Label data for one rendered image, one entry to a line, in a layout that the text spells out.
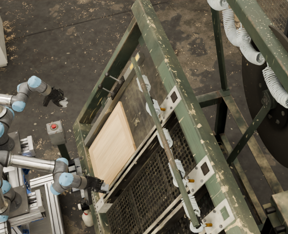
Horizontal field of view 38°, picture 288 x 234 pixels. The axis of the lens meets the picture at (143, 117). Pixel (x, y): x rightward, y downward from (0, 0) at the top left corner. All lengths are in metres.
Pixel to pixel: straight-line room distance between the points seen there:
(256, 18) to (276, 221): 1.00
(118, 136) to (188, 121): 0.90
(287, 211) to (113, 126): 1.43
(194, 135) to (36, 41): 3.93
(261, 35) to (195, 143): 0.62
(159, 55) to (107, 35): 3.17
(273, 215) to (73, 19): 4.40
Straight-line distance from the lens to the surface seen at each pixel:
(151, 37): 2.58
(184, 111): 2.17
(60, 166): 2.59
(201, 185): 2.02
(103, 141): 3.12
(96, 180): 2.57
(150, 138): 2.46
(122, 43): 3.00
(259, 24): 2.24
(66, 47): 5.54
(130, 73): 2.85
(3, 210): 2.81
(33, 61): 5.47
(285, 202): 2.09
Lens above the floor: 3.62
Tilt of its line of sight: 52 degrees down
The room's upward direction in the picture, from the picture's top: 6 degrees counter-clockwise
